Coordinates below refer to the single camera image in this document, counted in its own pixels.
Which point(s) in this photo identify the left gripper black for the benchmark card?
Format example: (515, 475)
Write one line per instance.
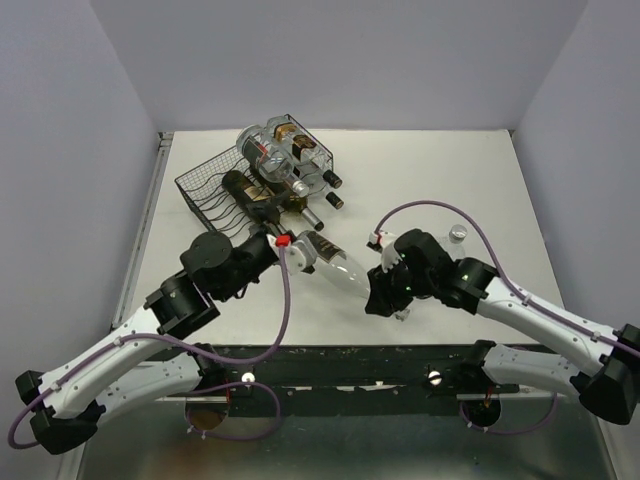
(264, 211)

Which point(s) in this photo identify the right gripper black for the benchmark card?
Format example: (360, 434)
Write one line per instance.
(381, 291)

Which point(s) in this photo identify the olive green wine bottle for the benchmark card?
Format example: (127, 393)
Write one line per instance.
(293, 203)

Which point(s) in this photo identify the black wire wine rack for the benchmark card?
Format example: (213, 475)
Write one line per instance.
(204, 195)

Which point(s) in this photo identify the round clear bottle silver cap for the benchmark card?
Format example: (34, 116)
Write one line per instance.
(269, 158)

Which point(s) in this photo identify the clear square bottle black label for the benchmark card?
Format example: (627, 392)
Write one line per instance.
(316, 172)

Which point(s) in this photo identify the square clear bottle dark cap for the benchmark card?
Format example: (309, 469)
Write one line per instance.
(293, 137)

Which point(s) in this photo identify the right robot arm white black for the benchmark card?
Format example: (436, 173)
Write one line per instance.
(591, 362)

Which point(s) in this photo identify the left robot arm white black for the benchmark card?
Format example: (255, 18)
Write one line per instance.
(147, 356)

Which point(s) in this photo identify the small clear bottle silver cap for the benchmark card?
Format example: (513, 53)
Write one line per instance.
(453, 241)

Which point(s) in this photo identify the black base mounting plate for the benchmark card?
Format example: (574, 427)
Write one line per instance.
(329, 381)

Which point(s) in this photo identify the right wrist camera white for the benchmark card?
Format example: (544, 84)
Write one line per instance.
(383, 242)

